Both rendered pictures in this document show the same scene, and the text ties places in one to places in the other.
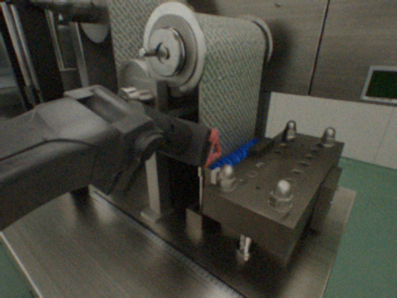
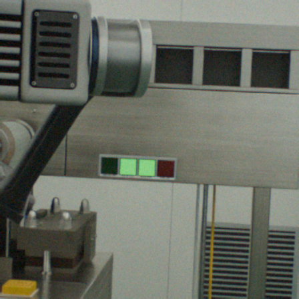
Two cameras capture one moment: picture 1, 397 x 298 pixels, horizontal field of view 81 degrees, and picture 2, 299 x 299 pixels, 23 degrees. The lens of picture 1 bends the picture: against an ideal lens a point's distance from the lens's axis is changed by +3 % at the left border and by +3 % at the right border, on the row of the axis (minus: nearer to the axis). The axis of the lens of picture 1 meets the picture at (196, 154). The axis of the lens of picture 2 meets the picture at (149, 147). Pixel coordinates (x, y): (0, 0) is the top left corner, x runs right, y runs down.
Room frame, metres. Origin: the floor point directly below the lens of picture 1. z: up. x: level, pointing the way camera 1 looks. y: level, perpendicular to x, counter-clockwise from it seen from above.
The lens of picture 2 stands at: (-1.53, 0.85, 1.37)
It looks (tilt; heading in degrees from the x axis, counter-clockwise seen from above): 3 degrees down; 325
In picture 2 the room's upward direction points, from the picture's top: 3 degrees clockwise
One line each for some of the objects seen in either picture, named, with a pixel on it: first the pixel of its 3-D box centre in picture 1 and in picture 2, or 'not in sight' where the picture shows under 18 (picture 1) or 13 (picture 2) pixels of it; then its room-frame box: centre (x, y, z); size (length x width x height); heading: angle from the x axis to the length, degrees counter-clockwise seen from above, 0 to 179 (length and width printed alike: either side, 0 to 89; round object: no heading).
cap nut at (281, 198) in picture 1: (281, 193); (65, 219); (0.30, -0.13, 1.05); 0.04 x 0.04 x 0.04
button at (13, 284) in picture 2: not in sight; (19, 287); (0.16, 0.06, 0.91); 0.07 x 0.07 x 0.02; 51
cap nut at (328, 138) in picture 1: (329, 135); (84, 205); (0.55, -0.34, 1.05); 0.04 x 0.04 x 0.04
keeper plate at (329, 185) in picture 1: (327, 198); (91, 241); (0.41, -0.28, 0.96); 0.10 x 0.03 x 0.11; 141
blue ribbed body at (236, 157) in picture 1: (238, 156); not in sight; (0.48, -0.10, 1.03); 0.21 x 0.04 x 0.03; 141
